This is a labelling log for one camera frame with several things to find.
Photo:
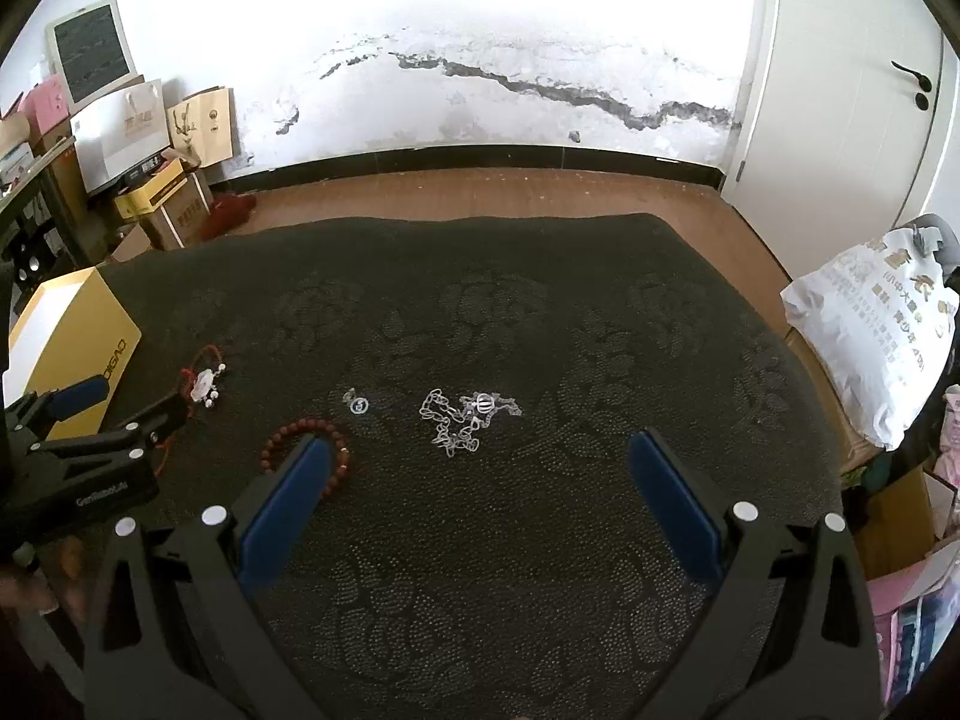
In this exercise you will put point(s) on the brown cardboard box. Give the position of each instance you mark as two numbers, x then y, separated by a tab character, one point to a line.
176	223

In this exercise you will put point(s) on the black speaker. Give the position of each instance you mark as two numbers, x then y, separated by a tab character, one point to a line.
34	262

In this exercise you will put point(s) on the tan cardboard box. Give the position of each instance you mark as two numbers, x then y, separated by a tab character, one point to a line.
892	517

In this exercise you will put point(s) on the person's left hand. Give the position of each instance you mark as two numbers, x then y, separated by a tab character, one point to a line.
34	589

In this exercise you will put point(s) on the yellow flat carton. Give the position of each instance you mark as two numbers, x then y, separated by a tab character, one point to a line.
154	191

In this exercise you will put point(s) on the red cloth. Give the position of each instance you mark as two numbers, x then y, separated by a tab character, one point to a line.
231	211

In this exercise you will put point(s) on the white printed plastic bag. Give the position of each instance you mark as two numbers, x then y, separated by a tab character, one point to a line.
877	330

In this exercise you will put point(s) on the white paper bag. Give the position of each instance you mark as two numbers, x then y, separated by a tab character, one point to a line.
120	135

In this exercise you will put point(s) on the white framed dark board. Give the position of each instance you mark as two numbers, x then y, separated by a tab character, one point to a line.
90	45

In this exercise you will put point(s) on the dark floral patterned blanket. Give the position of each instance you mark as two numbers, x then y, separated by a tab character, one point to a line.
487	315

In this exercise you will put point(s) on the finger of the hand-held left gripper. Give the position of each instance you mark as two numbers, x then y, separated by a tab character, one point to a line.
150	424
75	397

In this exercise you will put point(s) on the white door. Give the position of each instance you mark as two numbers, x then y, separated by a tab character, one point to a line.
825	90

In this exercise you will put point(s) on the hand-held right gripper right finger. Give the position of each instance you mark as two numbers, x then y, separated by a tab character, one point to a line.
675	510

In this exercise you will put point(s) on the brown paper bag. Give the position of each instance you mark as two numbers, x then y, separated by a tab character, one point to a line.
204	126

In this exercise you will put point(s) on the pink box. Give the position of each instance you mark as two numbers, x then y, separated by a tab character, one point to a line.
43	109

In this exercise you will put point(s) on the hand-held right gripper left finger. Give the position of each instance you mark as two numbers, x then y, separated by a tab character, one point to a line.
289	510

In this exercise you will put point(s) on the black desk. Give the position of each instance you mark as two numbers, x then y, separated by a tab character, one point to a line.
30	187

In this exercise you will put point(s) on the pink bag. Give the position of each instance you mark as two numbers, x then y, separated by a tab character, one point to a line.
911	615

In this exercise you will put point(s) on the yellow cardboard box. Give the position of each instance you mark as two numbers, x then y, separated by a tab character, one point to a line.
82	330

